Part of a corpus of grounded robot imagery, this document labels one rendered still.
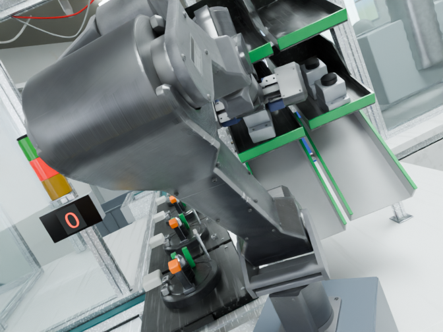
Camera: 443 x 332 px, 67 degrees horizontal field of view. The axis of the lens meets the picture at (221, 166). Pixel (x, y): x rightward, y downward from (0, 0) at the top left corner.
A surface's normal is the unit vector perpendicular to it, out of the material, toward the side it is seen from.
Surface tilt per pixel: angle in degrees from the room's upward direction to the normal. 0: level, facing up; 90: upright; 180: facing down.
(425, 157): 90
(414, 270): 0
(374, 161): 45
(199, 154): 145
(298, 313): 90
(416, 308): 0
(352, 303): 0
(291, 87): 72
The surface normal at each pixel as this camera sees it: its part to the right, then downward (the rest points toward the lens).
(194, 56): 0.90, -0.34
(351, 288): -0.41, -0.89
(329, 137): -0.29, -0.46
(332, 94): 0.16, 0.59
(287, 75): -0.26, 0.00
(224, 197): 0.16, 0.85
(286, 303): -0.42, 0.39
